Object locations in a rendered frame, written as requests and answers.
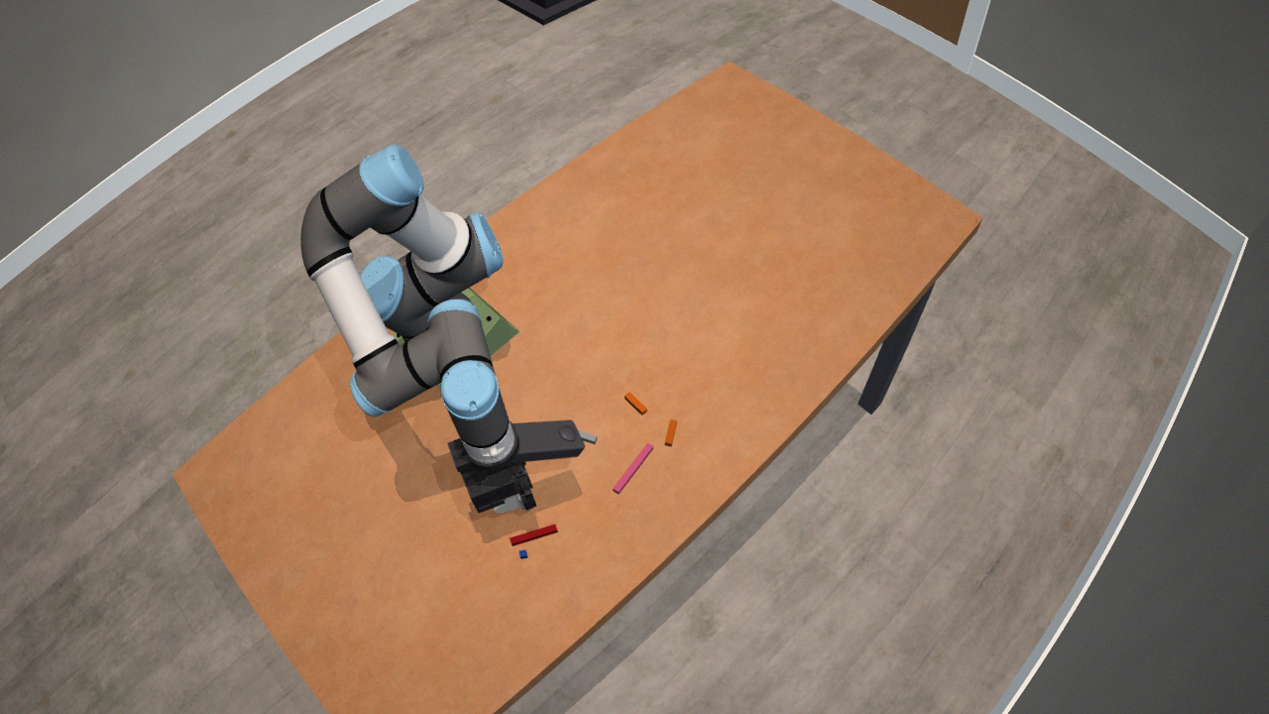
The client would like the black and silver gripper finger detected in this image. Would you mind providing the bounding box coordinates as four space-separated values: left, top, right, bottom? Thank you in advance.
492 484 536 514

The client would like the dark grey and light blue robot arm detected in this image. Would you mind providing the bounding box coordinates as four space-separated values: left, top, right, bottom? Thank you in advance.
299 145 585 463

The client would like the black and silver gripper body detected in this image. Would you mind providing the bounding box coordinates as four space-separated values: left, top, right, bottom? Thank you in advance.
447 424 533 514

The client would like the pink rod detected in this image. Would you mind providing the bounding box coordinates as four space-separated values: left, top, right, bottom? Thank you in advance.
613 444 654 495

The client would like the red rod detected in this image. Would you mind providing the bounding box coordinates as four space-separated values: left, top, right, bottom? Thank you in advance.
510 525 558 547

